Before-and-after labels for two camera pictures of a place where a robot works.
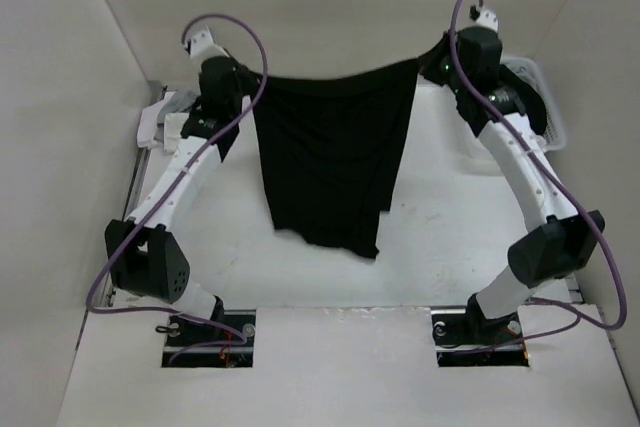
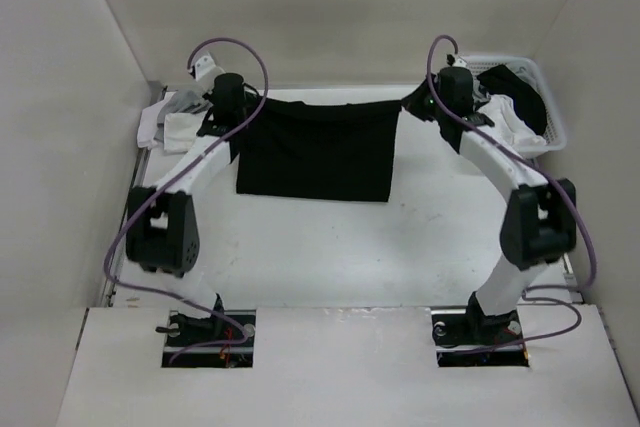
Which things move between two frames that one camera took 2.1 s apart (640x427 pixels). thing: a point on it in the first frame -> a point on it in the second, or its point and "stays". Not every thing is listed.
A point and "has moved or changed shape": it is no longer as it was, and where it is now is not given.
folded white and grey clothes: x=173 y=123 stays
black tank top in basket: x=529 y=96 stays
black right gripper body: x=440 y=68 -> x=421 y=103
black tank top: x=336 y=146 has moved or changed shape
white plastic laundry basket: x=554 y=137 stays
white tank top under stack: x=148 y=122 stays
